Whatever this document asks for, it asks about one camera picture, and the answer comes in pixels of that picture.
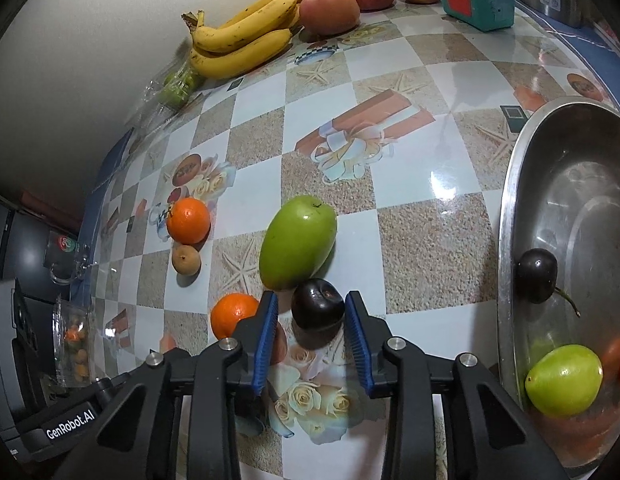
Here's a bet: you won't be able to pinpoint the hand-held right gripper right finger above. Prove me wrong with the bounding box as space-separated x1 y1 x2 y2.
345 290 560 480

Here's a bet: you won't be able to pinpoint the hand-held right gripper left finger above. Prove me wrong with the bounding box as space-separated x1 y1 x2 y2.
52 290 291 480

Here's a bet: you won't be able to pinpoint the stemless orange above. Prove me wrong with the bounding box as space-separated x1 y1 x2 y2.
210 293 263 341

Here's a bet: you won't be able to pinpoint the dark plum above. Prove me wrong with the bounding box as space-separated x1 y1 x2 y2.
291 278 347 333

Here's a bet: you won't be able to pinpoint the long green mango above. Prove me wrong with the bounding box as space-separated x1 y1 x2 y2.
258 195 338 291

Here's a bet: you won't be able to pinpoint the brown longan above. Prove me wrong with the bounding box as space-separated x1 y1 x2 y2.
171 244 201 276

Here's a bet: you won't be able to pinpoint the orange with short stem nub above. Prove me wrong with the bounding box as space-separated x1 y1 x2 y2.
166 197 211 245

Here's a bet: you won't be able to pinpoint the dark cherry with stem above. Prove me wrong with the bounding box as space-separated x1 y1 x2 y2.
514 248 581 317

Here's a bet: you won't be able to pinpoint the large green jujube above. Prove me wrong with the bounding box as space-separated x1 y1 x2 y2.
524 344 604 417

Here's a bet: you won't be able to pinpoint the stainless steel basin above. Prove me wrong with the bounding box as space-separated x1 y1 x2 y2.
497 96 620 478

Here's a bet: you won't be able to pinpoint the clear box of kumquats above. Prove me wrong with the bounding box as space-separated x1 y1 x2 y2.
52 300 98 388

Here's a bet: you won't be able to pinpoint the glass mug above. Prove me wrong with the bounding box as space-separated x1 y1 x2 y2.
42 232 93 286

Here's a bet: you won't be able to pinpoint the clear bag of green fruit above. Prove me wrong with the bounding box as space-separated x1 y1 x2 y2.
127 55 205 131

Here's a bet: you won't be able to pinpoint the yellow banana bunch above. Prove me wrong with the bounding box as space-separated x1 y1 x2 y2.
182 0 323 80

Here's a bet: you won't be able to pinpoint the peach nearest bananas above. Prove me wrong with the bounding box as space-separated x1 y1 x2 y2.
299 0 361 36

